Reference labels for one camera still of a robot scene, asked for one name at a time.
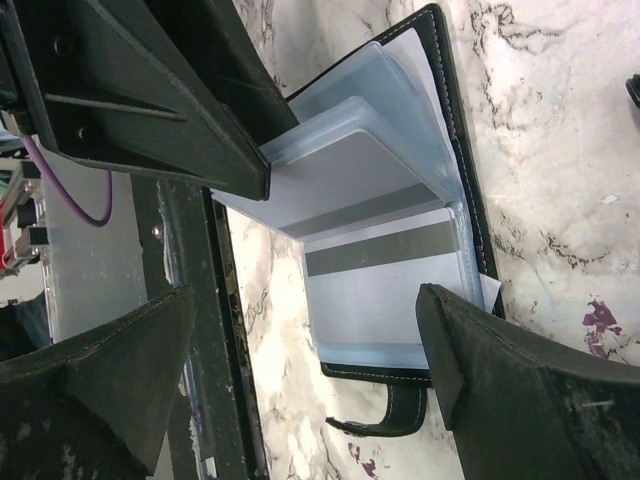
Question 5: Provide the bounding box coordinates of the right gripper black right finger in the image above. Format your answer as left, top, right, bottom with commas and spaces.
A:
416, 284, 639, 479

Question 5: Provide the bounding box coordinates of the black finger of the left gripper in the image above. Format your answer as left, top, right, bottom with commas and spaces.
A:
147, 0, 298, 140
1, 1, 271, 200

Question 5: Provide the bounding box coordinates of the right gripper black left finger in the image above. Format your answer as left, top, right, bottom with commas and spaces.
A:
1, 285, 195, 479

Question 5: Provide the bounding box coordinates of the white striped card in wallet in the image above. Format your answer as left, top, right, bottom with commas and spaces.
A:
304, 208, 482, 349

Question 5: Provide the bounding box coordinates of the black T-shaped part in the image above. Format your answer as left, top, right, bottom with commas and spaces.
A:
625, 73, 640, 109

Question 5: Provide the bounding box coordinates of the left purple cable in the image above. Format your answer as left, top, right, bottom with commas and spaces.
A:
22, 134, 114, 229

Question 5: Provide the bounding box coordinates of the black mounting base rail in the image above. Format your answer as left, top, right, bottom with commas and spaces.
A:
132, 176, 269, 479

